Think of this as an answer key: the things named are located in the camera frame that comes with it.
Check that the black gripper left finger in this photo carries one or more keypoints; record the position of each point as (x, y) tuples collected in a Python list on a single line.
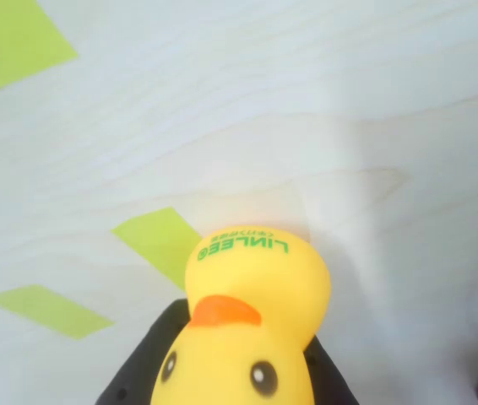
[(137, 371)]

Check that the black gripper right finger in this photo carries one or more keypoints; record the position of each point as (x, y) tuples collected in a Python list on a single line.
[(327, 379)]

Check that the yellow rubber duck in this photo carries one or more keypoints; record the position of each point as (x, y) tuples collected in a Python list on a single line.
[(243, 346)]

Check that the short yellow tape strip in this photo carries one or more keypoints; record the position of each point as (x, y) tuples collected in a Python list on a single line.
[(159, 244), (15, 42), (49, 312)]

